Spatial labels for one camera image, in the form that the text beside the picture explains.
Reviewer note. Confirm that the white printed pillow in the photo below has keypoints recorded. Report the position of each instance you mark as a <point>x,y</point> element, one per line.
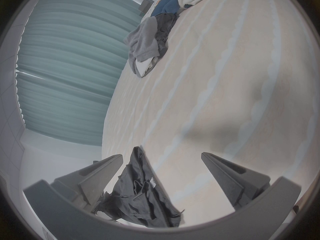
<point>153,5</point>

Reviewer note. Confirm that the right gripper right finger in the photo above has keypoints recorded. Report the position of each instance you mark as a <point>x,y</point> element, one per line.
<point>228,182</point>

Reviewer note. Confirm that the grey bedside table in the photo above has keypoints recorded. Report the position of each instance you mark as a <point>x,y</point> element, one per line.
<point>145,7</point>

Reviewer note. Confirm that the blue-green curtain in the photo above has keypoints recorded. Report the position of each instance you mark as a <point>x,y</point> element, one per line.
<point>70,71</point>

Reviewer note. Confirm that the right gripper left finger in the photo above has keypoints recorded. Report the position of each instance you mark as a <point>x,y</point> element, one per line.
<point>95,181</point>

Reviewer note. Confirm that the pile of clothes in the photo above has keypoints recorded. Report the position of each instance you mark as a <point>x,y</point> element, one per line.
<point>147,41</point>

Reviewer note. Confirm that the black T-shirt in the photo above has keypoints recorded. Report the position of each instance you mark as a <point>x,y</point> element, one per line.
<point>140,191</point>

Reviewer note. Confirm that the bed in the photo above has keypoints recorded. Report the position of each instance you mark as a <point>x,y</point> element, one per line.
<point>225,84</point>

